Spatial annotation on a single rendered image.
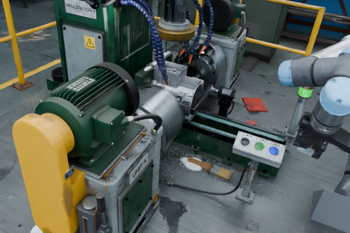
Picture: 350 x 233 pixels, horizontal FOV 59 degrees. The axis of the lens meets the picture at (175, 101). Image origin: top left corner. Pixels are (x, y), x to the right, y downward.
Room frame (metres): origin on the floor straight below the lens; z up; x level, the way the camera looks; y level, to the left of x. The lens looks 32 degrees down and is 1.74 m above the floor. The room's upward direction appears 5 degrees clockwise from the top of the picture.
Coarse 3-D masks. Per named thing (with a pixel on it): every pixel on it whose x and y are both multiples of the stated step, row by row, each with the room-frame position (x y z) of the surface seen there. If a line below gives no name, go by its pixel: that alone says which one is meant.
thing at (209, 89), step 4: (208, 88) 1.30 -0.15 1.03; (212, 88) 1.32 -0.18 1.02; (204, 92) 1.26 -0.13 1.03; (208, 92) 1.28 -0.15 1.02; (200, 96) 1.22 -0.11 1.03; (204, 96) 1.23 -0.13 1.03; (196, 100) 1.19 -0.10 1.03; (200, 100) 1.19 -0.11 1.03; (204, 100) 1.23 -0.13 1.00; (196, 104) 1.15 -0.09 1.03; (200, 104) 1.18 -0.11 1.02; (192, 108) 1.12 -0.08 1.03; (196, 108) 1.13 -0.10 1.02; (192, 112) 1.11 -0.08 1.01
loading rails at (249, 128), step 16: (208, 112) 1.25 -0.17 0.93; (192, 128) 1.14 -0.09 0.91; (208, 128) 1.13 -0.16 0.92; (224, 128) 1.18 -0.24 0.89; (240, 128) 1.16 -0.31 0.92; (256, 128) 1.16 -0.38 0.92; (192, 144) 1.13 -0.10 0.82; (208, 144) 1.10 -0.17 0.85; (224, 144) 1.08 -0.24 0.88; (224, 160) 1.04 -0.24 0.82; (240, 160) 1.05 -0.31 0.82
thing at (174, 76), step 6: (156, 66) 1.26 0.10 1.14; (168, 66) 1.32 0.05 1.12; (174, 66) 1.30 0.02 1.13; (180, 66) 1.29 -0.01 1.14; (186, 66) 1.28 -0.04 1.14; (156, 72) 1.23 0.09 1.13; (168, 72) 1.21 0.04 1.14; (174, 72) 1.25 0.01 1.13; (180, 72) 1.21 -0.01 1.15; (186, 72) 1.28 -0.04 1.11; (156, 78) 1.23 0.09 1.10; (162, 78) 1.22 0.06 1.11; (168, 78) 1.21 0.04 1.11; (174, 78) 1.20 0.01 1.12; (180, 78) 1.22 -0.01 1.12; (162, 84) 1.22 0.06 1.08; (168, 84) 1.21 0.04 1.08; (174, 84) 1.20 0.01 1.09
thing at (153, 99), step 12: (144, 84) 1.06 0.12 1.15; (144, 96) 0.95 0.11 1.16; (156, 96) 0.97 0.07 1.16; (168, 96) 1.00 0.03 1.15; (144, 108) 0.88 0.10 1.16; (156, 108) 0.91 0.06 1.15; (168, 108) 0.94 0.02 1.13; (180, 108) 1.00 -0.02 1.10; (156, 120) 0.86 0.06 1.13; (168, 120) 0.90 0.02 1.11; (180, 120) 0.97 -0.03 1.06; (168, 132) 0.88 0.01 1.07; (168, 144) 0.88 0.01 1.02
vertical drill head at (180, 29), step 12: (168, 0) 1.23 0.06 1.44; (180, 0) 1.22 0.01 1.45; (168, 12) 1.22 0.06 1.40; (180, 12) 1.22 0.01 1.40; (156, 24) 1.25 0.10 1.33; (168, 24) 1.20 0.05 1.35; (180, 24) 1.21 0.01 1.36; (192, 24) 1.30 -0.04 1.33; (168, 36) 1.17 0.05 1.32; (180, 36) 1.18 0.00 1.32; (192, 36) 1.22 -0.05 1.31; (180, 48) 1.20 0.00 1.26
